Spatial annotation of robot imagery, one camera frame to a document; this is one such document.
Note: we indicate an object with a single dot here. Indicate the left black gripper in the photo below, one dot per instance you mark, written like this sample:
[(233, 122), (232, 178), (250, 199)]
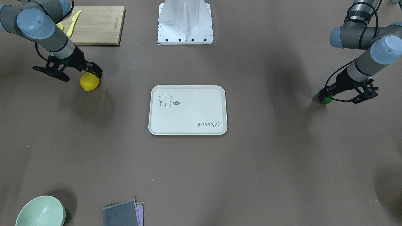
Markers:
[(343, 82)]

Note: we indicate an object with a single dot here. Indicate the grey folded cloth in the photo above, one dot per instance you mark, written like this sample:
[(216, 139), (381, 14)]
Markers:
[(129, 213)]

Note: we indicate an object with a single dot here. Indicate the white rabbit print tray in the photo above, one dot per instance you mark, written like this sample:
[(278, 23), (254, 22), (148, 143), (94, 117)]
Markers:
[(188, 110)]

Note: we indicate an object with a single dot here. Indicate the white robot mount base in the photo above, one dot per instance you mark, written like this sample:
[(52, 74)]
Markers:
[(185, 22)]

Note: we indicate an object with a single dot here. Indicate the yellow plastic knife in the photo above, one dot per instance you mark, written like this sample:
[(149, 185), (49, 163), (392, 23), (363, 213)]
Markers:
[(73, 24)]

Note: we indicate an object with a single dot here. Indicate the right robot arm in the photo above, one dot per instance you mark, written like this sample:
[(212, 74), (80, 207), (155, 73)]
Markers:
[(36, 20)]

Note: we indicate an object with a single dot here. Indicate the yellow lemon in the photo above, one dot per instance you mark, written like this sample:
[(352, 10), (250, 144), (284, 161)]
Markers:
[(89, 81)]

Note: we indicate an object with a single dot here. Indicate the green lime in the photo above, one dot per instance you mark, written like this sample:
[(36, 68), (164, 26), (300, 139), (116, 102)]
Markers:
[(324, 97)]

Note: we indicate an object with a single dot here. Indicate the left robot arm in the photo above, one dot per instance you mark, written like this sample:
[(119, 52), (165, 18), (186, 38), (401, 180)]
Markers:
[(381, 46)]

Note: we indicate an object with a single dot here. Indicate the wooden cutting board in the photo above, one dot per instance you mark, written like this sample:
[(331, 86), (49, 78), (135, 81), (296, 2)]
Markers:
[(96, 25)]

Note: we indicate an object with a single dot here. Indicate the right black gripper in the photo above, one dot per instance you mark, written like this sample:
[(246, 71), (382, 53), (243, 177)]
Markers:
[(78, 62)]

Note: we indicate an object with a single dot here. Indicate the mint green bowl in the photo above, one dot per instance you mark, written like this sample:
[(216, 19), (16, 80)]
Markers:
[(42, 211)]

